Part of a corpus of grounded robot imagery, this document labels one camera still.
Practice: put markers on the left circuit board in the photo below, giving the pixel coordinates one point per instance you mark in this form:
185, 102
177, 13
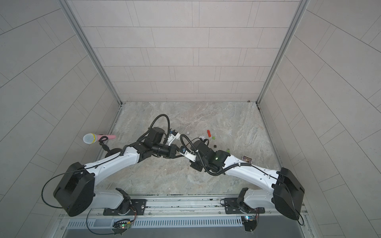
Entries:
119, 227

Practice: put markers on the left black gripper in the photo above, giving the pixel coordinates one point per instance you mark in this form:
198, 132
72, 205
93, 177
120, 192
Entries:
172, 151

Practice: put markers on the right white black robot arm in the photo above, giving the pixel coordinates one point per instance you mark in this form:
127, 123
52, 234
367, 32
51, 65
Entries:
284, 191

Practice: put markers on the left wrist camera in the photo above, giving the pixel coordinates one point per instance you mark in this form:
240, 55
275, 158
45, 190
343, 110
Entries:
174, 135

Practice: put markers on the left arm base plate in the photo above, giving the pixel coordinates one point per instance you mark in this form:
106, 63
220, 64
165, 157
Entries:
137, 206

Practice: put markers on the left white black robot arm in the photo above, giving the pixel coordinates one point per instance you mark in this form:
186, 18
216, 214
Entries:
76, 191

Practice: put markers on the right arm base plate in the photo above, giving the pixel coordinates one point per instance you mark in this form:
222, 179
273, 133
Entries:
231, 206

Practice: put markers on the pink yellow toy microphone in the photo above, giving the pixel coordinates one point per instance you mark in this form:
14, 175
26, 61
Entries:
91, 138

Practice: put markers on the playing card box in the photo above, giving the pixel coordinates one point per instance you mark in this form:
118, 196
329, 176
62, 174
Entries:
247, 159

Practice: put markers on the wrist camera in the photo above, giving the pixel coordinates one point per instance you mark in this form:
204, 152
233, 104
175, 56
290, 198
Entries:
174, 135
189, 155

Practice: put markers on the white ventilation grille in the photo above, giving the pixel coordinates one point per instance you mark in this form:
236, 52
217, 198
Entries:
159, 222

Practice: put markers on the aluminium rail frame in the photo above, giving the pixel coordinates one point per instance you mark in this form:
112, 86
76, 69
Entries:
180, 204

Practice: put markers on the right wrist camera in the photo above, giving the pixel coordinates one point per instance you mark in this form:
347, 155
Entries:
189, 155

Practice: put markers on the right circuit board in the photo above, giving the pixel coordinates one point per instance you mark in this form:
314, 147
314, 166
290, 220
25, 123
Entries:
249, 223

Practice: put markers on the circuit board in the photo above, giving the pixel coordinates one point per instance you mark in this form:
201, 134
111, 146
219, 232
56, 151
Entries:
119, 227
249, 223

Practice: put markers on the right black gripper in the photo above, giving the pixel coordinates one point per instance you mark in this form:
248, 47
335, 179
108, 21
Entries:
194, 165

